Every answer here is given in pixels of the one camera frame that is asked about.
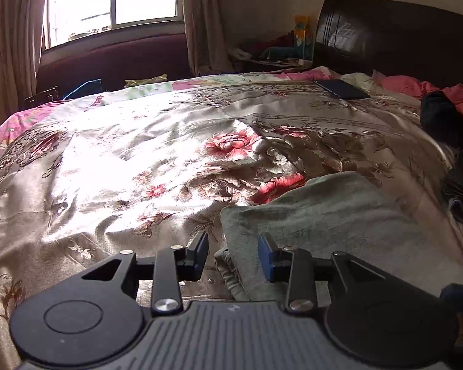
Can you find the yellow green cloth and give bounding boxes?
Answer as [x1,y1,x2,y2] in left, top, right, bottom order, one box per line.
[123,74,168,88]

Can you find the maroon window bench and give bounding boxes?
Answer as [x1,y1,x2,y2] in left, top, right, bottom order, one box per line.
[35,34,194,96]

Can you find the olive green pants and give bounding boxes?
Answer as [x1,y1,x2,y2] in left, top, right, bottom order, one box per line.
[215,172,463,302]

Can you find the pink red clothes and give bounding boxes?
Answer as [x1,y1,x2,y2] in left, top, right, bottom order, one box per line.
[372,71,463,114]

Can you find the floral satin bedspread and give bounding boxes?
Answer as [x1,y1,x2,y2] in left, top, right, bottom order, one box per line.
[0,74,463,369]

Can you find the window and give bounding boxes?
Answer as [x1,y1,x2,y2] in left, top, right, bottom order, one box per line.
[43,0,183,49]

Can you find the beige curtain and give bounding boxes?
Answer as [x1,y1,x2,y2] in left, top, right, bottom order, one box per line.
[183,0,233,76]
[0,0,46,125]

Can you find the right beige curtain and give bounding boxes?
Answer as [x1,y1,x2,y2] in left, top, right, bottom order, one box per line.
[183,0,233,76]

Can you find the dark wooden headboard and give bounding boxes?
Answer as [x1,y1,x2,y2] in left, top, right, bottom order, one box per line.
[313,0,463,88]

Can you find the black smartphone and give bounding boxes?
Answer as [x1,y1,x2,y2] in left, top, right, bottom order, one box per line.
[314,79,369,100]

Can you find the yellow box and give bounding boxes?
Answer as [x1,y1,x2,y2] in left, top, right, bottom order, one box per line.
[294,15,312,59]

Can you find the left beige curtain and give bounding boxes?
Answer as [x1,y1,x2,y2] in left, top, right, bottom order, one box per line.
[0,0,46,125]

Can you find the cluttered nightstand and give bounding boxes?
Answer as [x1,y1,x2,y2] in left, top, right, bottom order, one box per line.
[227,31,313,73]

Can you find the black garment pile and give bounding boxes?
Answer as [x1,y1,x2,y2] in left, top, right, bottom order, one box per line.
[420,91,463,150]

